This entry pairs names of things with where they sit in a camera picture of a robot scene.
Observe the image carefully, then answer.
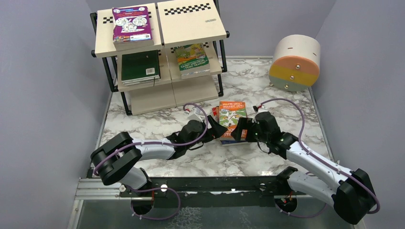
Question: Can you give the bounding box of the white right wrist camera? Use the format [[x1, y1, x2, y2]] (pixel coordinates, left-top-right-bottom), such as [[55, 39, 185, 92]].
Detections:
[[253, 105, 268, 114]]

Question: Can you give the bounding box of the beige black three-tier shelf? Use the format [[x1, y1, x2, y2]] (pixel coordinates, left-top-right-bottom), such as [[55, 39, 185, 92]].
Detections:
[[90, 0, 229, 115]]

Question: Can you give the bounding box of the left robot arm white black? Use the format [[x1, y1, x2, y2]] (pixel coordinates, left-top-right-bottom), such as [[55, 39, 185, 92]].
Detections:
[[90, 115, 227, 191]]

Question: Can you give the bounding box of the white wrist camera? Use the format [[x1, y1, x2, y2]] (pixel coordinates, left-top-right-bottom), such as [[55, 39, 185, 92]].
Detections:
[[253, 105, 268, 114], [186, 107, 205, 122]]

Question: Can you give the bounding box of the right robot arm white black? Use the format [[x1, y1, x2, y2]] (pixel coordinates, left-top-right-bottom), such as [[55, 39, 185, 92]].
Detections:
[[231, 112, 380, 225]]

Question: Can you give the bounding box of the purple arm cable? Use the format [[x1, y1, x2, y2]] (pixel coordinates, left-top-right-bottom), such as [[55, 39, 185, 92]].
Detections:
[[257, 98, 381, 219], [92, 103, 210, 221]]

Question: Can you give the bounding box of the orange 78-storey treehouse book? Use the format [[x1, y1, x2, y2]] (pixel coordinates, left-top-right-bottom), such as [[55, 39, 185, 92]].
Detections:
[[218, 101, 247, 141]]

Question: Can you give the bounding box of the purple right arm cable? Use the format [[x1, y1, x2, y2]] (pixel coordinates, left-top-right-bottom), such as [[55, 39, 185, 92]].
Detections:
[[257, 98, 381, 219]]

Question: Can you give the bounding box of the dark bottom book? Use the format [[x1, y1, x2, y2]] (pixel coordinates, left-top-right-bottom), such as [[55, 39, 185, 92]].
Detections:
[[220, 140, 249, 146]]

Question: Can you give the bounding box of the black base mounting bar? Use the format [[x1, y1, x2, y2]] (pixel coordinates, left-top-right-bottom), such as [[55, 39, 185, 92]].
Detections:
[[119, 175, 296, 208]]

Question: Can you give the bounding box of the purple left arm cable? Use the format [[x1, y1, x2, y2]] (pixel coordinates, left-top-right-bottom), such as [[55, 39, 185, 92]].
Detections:
[[92, 103, 210, 221]]

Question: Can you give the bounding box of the red spine book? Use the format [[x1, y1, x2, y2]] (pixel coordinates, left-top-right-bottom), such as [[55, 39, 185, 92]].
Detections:
[[212, 106, 219, 122]]

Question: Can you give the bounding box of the purple cartoon cover book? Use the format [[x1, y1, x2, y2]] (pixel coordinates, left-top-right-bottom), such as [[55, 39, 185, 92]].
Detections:
[[112, 5, 154, 51]]

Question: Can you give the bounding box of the round drawer box orange yellow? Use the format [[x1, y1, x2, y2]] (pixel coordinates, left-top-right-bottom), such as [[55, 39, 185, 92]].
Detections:
[[269, 34, 320, 92]]

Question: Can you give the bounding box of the green 104-storey treehouse book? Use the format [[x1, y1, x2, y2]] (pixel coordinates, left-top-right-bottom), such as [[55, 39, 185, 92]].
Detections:
[[173, 43, 210, 73]]

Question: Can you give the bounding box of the plain dark green book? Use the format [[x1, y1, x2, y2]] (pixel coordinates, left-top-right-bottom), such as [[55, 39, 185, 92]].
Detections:
[[121, 50, 160, 85]]

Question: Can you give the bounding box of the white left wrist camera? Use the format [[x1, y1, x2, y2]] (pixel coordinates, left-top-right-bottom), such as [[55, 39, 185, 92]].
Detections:
[[186, 107, 205, 122]]

